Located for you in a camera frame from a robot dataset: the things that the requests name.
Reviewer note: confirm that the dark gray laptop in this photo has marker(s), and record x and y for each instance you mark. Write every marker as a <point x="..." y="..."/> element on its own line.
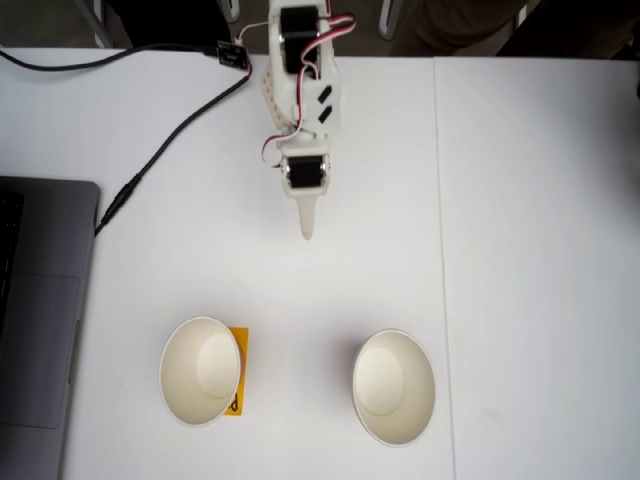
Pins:
<point x="45" y="300"/>

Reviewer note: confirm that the yellow handwritten sticky note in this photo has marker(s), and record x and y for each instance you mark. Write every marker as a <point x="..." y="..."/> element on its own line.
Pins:
<point x="243" y="350"/>

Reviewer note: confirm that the brown paper cup with note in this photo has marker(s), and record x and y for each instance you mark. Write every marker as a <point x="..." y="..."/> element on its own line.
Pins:
<point x="200" y="370"/>

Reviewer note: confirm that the person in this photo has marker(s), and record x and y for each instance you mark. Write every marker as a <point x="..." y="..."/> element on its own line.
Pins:
<point x="450" y="25"/>

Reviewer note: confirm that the small black circuit board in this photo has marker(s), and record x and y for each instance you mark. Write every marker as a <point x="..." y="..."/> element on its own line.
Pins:
<point x="232" y="55"/>

